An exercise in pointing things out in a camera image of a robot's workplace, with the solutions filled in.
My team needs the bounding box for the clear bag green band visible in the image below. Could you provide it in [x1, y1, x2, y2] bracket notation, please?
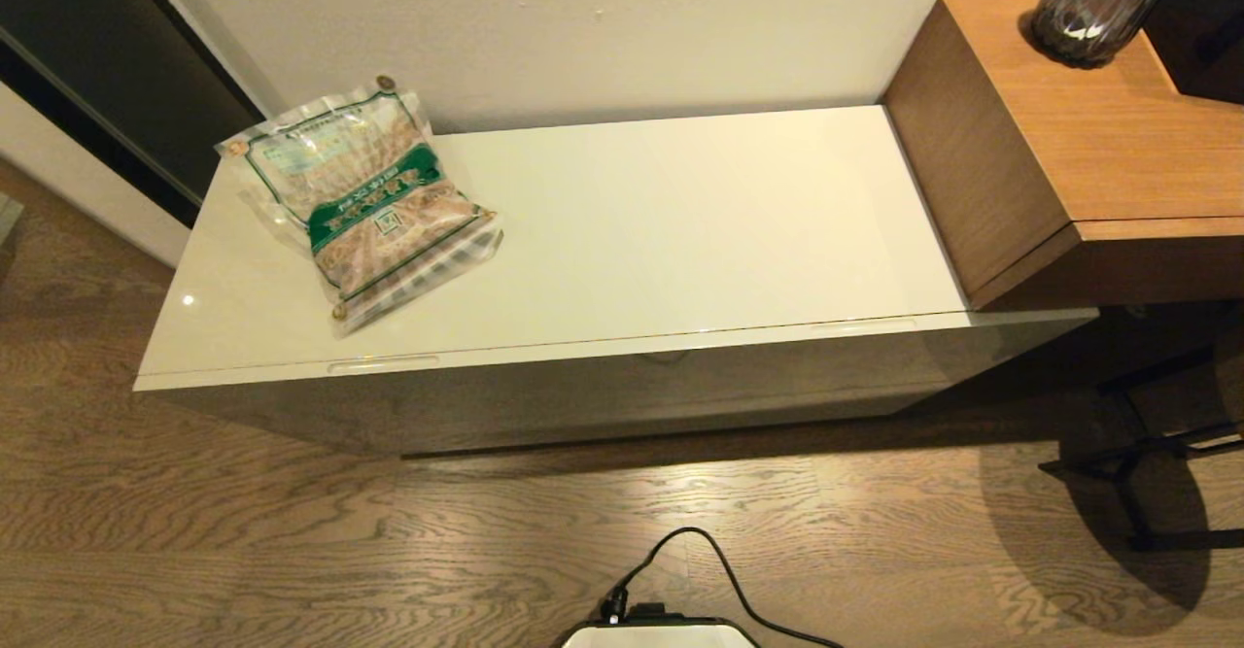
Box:
[214, 75, 504, 340]

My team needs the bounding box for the beige glossy cabinet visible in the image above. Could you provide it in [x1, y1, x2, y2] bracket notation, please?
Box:
[133, 104, 973, 392]

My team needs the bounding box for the brown wooden desk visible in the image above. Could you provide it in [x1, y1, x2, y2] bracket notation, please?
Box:
[882, 0, 1244, 311]

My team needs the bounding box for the dark ribbed glass vase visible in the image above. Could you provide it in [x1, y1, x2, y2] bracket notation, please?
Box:
[1030, 0, 1194, 70]

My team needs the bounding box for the dark wardrobe panel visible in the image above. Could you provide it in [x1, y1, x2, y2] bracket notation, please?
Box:
[0, 0, 291, 229]

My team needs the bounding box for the black box on desk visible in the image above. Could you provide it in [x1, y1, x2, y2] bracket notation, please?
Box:
[1145, 0, 1244, 105]

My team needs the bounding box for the black floor cable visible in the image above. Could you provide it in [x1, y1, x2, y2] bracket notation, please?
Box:
[598, 527, 845, 648]

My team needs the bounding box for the black metal chair frame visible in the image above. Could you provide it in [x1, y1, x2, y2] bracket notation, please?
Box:
[1038, 308, 1244, 552]

